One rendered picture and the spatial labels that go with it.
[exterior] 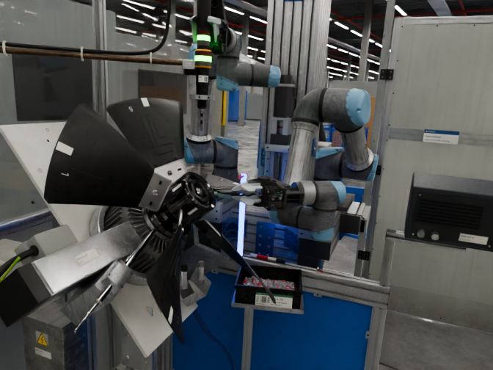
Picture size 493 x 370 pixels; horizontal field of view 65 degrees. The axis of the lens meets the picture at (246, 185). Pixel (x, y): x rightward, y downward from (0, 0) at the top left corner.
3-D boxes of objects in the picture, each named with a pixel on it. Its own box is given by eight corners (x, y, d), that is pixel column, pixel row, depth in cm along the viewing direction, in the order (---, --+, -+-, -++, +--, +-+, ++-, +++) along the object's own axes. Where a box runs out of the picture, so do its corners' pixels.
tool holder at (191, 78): (183, 98, 101) (183, 59, 98) (180, 98, 107) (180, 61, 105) (216, 100, 103) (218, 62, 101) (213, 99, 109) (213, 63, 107)
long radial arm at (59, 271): (103, 241, 103) (130, 219, 99) (118, 264, 103) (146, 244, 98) (1, 288, 77) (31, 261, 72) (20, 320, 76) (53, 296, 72)
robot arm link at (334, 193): (346, 209, 123) (349, 183, 121) (315, 210, 120) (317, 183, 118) (334, 202, 131) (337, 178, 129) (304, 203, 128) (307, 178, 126)
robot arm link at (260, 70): (241, 73, 177) (279, 95, 134) (218, 72, 174) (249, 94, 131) (244, 47, 172) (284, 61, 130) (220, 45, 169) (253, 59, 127)
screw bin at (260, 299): (232, 305, 125) (234, 285, 123) (239, 280, 141) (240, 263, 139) (301, 312, 122) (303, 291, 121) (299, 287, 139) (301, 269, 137)
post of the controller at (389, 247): (378, 285, 132) (386, 231, 128) (379, 282, 135) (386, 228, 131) (388, 288, 131) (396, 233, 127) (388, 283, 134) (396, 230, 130)
